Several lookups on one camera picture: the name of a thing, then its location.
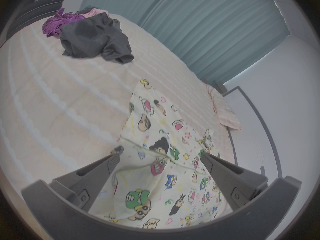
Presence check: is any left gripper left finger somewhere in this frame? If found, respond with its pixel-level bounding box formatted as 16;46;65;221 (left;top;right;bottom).
51;146;125;212

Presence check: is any pale pink striped pillow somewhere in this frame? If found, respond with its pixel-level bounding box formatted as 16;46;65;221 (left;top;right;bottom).
205;84;242;131

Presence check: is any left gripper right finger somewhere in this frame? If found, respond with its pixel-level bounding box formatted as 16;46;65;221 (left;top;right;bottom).
200;152;269;212

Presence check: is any white printed pyjama top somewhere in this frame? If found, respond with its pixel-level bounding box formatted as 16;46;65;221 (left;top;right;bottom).
89;78;234;229

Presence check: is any grey bedside table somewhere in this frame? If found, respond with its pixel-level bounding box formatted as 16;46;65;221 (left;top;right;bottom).
212;80;227;94

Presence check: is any black shirt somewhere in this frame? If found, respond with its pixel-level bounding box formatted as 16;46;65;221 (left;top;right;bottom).
59;12;135;65

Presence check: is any bed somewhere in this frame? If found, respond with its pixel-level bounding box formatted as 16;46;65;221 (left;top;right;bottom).
0;13;284;231

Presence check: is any purple garment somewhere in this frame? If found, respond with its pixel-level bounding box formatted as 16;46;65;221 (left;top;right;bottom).
42;8;87;37

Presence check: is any pink garment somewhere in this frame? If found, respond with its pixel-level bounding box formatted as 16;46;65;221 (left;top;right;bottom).
82;8;109;19

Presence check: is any blue-green curtain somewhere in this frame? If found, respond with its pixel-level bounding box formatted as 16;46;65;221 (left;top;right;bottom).
79;0;292;84

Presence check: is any grey garment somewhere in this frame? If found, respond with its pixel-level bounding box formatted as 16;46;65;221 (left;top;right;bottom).
79;5;122;34

